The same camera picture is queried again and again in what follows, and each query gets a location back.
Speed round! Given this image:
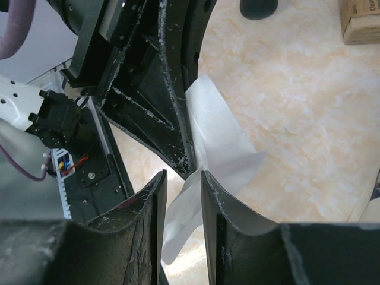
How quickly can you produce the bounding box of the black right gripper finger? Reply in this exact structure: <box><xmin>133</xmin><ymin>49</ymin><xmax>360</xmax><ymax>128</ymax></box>
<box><xmin>96</xmin><ymin>1</ymin><xmax>198</xmax><ymax>179</ymax></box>

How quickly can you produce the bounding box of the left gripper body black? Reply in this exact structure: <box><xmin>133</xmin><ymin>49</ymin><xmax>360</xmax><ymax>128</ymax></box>
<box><xmin>49</xmin><ymin>0</ymin><xmax>147</xmax><ymax>97</ymax></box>

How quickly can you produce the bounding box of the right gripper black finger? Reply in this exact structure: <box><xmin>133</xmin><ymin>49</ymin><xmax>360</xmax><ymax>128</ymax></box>
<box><xmin>1</xmin><ymin>170</ymin><xmax>167</xmax><ymax>284</ymax></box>
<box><xmin>201</xmin><ymin>171</ymin><xmax>379</xmax><ymax>284</ymax></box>

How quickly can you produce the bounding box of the white paper sheet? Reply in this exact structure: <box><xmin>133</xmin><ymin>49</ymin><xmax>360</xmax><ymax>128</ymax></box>
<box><xmin>161</xmin><ymin>74</ymin><xmax>267</xmax><ymax>264</ymax></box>

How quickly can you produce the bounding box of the wooden dripper stand brown collar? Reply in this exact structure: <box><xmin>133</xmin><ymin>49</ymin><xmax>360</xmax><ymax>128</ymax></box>
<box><xmin>239</xmin><ymin>0</ymin><xmax>278</xmax><ymax>20</ymax></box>

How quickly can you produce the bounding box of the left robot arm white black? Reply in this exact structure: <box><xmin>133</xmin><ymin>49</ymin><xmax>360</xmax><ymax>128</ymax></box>
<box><xmin>1</xmin><ymin>1</ymin><xmax>99</xmax><ymax>156</ymax></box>

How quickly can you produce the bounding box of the cream tote bag floral print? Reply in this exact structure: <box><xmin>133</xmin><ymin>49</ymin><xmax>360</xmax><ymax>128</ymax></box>
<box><xmin>347</xmin><ymin>172</ymin><xmax>379</xmax><ymax>223</ymax></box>

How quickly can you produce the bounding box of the kitchen cleaning pads pack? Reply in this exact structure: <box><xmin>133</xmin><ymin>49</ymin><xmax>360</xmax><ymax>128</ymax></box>
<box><xmin>338</xmin><ymin>0</ymin><xmax>379</xmax><ymax>45</ymax></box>

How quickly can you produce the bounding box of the grey cable duct strip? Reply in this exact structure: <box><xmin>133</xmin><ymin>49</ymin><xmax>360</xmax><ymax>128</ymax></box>
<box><xmin>51</xmin><ymin>148</ymin><xmax>75</xmax><ymax>220</ymax></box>

